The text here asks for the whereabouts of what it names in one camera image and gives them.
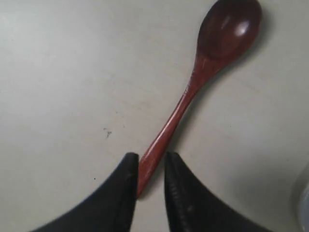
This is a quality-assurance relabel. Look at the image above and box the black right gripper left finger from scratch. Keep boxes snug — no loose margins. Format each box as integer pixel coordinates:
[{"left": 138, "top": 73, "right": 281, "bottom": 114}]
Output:
[{"left": 36, "top": 152, "right": 139, "bottom": 232}]

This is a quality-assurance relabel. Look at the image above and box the dark red wooden spoon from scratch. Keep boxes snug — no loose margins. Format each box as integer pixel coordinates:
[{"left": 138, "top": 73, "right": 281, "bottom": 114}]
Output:
[{"left": 137, "top": 0, "right": 262, "bottom": 197}]

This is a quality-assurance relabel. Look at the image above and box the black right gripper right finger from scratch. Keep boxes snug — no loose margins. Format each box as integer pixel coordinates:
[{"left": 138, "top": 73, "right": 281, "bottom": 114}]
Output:
[{"left": 164, "top": 152, "right": 269, "bottom": 232}]

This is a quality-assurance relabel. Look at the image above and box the small steel cup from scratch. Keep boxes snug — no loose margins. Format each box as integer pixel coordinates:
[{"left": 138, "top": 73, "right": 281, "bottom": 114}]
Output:
[{"left": 291, "top": 169, "right": 309, "bottom": 232}]

